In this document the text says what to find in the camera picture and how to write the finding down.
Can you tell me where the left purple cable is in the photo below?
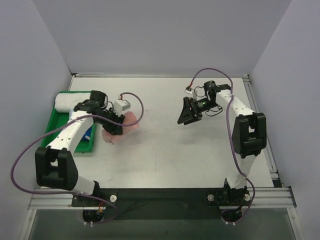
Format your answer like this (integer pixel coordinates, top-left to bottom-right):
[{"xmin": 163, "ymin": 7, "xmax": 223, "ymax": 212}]
[{"xmin": 10, "ymin": 92, "xmax": 145, "ymax": 225}]

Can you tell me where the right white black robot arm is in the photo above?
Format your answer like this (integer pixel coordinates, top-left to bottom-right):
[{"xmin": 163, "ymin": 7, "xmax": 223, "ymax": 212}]
[{"xmin": 177, "ymin": 80, "xmax": 267, "ymax": 205}]

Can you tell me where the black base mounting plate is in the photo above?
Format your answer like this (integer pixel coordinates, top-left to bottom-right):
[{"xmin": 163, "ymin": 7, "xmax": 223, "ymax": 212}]
[{"xmin": 71, "ymin": 188, "xmax": 251, "ymax": 223}]

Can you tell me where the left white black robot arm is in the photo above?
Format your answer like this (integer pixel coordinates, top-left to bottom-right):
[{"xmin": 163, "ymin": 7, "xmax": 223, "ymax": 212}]
[{"xmin": 35, "ymin": 90, "xmax": 131, "ymax": 206}]

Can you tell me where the pink towel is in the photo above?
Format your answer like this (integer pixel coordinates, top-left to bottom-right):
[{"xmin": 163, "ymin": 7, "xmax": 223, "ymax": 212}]
[{"xmin": 101, "ymin": 111, "xmax": 140, "ymax": 145}]

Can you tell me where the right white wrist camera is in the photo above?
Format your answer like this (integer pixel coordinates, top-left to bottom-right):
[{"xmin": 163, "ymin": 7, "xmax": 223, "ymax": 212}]
[{"xmin": 184, "ymin": 86, "xmax": 194, "ymax": 95}]

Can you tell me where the aluminium front rail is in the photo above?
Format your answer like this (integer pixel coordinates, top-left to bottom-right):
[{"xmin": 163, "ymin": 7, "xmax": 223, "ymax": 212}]
[{"xmin": 28, "ymin": 187, "xmax": 297, "ymax": 210}]

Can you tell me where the rolled dark blue towel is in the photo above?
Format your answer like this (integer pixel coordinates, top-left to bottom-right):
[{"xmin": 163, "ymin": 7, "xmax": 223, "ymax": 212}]
[{"xmin": 81, "ymin": 127, "xmax": 92, "ymax": 142}]

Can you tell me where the rolled white towel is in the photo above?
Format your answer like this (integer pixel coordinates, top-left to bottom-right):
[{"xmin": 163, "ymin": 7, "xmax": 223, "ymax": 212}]
[{"xmin": 54, "ymin": 92, "xmax": 91, "ymax": 113}]

